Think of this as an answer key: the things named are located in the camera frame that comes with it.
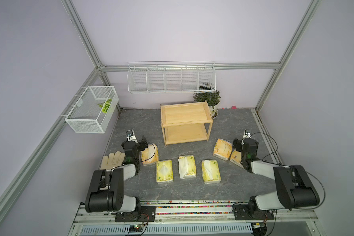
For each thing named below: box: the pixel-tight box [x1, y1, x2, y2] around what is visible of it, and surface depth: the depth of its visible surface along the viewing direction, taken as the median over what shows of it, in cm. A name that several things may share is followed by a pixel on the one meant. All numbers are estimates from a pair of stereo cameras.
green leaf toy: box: [97, 98, 113, 114], surface depth 83 cm
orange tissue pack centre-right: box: [212, 138, 233, 161], surface depth 95 cm
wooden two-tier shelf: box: [160, 100, 214, 147], surface depth 95 cm
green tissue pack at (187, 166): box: [177, 155, 197, 179], surface depth 87 cm
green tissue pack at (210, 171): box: [201, 159, 221, 185], surface depth 86 cm
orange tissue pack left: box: [141, 143, 159, 167], surface depth 93 cm
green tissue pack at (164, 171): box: [156, 159, 174, 184], surface depth 86 cm
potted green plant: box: [192, 89, 221, 119], surface depth 107 cm
